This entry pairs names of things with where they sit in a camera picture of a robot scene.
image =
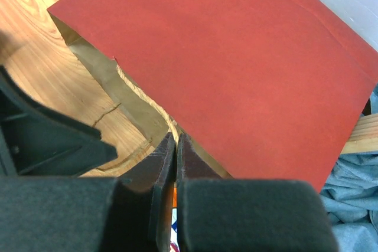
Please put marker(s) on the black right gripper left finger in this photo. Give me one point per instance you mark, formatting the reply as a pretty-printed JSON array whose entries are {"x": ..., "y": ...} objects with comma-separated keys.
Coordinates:
[{"x": 128, "y": 213}]

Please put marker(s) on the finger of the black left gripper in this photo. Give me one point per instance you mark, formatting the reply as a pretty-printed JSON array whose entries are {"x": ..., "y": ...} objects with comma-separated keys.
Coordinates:
[{"x": 38, "y": 141}]

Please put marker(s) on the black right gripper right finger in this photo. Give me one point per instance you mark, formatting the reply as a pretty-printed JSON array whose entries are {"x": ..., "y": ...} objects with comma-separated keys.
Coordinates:
[{"x": 218, "y": 214}]

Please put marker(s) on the orange Fox's candy bag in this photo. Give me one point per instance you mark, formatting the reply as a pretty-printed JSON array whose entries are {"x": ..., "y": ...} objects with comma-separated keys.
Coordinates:
[{"x": 173, "y": 238}]

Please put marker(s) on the red paper bag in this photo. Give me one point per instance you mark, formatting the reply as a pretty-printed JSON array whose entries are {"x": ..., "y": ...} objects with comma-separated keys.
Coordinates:
[{"x": 269, "y": 88}]

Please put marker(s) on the blue crumpled shirt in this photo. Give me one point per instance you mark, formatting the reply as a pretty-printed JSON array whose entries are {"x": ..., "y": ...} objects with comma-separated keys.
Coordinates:
[{"x": 350, "y": 199}]

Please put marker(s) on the wooden rack frame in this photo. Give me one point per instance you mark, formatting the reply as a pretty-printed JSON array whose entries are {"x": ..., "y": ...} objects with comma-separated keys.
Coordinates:
[{"x": 364, "y": 136}]

